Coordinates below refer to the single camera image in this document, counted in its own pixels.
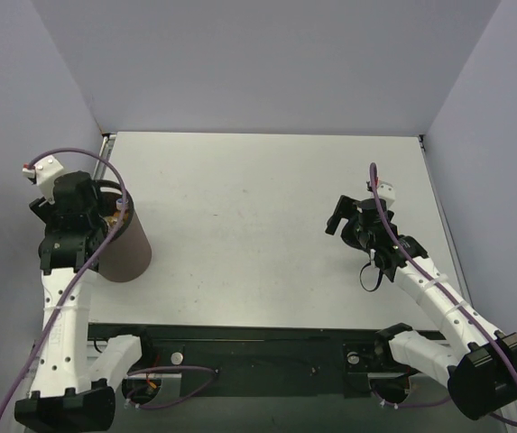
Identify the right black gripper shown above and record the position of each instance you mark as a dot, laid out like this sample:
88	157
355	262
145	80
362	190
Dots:
346	216

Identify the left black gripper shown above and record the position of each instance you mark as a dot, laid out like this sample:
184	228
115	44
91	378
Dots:
53	216

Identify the yellow label bottle blue cap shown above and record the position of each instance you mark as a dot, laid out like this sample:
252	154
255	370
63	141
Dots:
114	216

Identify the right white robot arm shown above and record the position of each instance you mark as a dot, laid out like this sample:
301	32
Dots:
478	363

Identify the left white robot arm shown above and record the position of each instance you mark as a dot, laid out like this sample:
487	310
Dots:
69	393

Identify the brown round bin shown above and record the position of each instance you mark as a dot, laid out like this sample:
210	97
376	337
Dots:
129	253

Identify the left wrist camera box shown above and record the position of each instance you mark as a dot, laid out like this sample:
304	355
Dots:
43	174

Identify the aluminium table edge rail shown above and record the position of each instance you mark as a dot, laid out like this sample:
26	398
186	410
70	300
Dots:
456	252

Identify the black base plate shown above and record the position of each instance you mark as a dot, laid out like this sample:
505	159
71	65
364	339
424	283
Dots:
260	361

